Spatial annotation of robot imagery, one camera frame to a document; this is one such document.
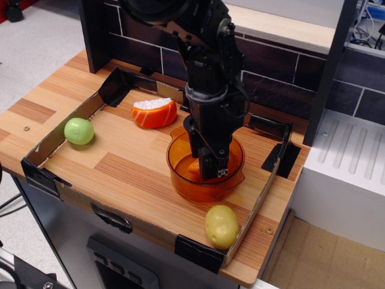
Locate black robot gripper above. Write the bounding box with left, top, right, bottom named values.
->
left=185, top=87, right=250, bottom=181

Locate orange toy carrot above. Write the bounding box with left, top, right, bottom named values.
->
left=187, top=159, right=200, bottom=176

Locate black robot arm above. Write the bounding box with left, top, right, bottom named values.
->
left=119, top=1, right=250, bottom=181

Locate transparent orange plastic pot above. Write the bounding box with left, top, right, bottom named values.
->
left=167, top=126, right=245, bottom=202

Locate cardboard fence with black tape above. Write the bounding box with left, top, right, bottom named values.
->
left=21, top=69, right=298, bottom=277

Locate salmon sushi toy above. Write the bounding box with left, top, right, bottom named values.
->
left=131, top=98, right=177, bottom=128

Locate yellow toy potato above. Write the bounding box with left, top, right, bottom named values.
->
left=205, top=205, right=239, bottom=250

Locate green toy apple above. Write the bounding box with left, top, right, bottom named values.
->
left=64, top=117, right=94, bottom=145

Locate light wooden shelf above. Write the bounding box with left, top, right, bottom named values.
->
left=226, top=4, right=335, bottom=55

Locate white toy sink drainboard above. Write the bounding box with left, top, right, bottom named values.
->
left=292, top=110, right=384, bottom=251

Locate grey oven control panel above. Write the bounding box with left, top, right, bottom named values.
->
left=87, top=238, right=160, bottom=289

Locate dark grey vertical post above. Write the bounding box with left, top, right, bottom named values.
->
left=303, top=1, right=358, bottom=146

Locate black cable on floor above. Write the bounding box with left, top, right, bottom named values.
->
left=0, top=192, right=28, bottom=217

